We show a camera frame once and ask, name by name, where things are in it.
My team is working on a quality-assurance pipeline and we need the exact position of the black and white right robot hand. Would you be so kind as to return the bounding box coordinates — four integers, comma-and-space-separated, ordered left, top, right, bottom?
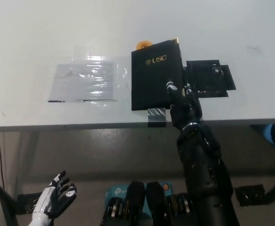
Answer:
165, 80, 203, 131

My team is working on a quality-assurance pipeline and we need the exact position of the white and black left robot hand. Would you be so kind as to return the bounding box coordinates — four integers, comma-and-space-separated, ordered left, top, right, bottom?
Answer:
32, 170, 78, 218

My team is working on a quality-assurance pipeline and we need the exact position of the black USC diary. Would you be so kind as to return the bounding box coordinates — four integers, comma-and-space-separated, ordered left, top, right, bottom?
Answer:
130, 36, 185, 111

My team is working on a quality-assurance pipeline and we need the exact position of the grey tape strip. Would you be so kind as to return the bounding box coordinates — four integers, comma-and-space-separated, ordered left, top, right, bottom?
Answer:
147, 107, 168, 124

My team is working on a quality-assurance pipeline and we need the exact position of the black flat tray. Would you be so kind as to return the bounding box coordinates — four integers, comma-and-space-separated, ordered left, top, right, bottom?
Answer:
183, 60, 237, 97

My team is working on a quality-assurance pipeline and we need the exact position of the teal TP-Link box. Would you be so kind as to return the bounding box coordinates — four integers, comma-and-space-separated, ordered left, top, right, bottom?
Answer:
105, 182, 173, 212

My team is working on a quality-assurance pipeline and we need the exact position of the clear plastic film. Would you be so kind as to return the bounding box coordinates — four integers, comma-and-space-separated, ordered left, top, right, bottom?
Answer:
47, 44, 130, 103

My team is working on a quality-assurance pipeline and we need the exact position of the orange tassel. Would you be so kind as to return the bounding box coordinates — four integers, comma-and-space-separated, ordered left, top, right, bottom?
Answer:
136, 41, 153, 49

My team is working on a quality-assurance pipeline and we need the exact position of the clear plastic sheet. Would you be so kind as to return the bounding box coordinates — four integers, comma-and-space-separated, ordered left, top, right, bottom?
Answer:
48, 61, 116, 102

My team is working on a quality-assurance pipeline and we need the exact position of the thin black cable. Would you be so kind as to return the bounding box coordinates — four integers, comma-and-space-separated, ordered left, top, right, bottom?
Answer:
0, 132, 5, 189

